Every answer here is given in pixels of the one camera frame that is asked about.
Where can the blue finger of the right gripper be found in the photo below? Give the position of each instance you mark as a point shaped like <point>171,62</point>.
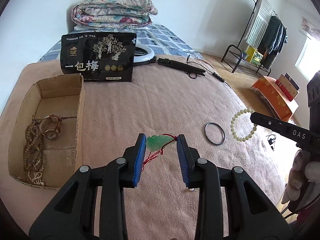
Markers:
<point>277,127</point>

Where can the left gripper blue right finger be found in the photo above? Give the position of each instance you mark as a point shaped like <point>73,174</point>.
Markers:
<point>231,205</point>

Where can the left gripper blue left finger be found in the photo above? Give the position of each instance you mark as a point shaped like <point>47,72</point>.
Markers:
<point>90,205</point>

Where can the red strap wristwatch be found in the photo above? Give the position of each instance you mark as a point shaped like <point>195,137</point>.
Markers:
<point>50,127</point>

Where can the red white gift box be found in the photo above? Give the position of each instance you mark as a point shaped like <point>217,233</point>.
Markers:
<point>288,86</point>

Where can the white fluffy glove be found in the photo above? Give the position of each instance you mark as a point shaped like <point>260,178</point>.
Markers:
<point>303,184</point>

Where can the orange cloth covered table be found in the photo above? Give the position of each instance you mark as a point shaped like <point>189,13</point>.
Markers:
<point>282,107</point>

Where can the dark hanging clothes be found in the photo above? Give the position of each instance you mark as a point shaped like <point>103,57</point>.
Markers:
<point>272,42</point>

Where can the yellow green box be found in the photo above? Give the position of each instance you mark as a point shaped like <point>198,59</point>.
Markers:
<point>254,57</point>

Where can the open cardboard box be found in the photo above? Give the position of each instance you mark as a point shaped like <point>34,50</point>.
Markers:
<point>45,145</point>

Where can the striped hanging cloth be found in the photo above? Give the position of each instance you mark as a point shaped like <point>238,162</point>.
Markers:
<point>258,23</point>

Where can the black clothes rack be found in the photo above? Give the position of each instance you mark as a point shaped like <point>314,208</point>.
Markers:
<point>235,55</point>

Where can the dark blue bangle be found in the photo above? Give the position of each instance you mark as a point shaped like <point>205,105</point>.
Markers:
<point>214,133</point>

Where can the black folded tripod stand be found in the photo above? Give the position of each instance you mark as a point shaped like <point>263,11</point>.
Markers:
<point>181,66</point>

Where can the pink brown blanket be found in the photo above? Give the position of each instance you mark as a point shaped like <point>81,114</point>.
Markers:
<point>158,100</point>

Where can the blue checkered bed sheet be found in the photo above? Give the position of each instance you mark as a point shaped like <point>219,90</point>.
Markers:
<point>158,37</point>

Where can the black snack bag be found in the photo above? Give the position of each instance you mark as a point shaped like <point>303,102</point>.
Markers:
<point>99,56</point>

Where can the folded floral quilt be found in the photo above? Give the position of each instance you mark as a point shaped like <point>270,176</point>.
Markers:
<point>95,14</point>

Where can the white ring light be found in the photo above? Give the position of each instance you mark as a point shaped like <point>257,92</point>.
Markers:
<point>143,55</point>

